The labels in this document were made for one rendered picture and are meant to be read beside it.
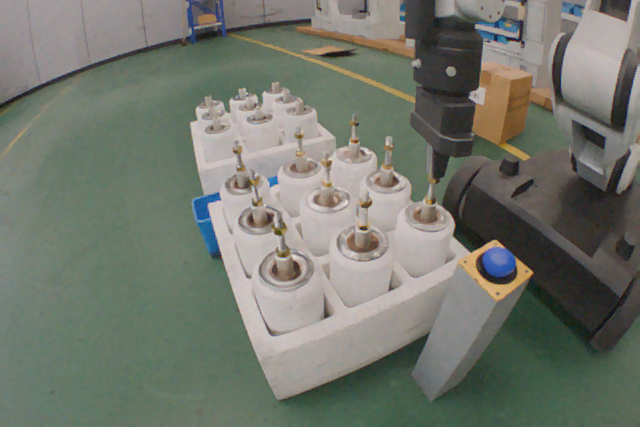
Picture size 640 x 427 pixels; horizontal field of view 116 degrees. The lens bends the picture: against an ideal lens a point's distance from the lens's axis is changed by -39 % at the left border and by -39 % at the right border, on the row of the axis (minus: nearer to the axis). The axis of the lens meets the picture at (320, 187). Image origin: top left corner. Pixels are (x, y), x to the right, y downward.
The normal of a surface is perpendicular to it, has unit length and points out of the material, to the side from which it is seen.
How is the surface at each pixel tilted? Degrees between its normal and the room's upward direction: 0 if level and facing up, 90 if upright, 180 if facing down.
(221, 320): 0
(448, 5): 90
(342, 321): 0
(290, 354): 90
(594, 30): 40
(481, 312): 90
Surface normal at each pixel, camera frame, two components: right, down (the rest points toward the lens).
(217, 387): -0.04, -0.83
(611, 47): -0.60, -0.47
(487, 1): 0.45, 0.48
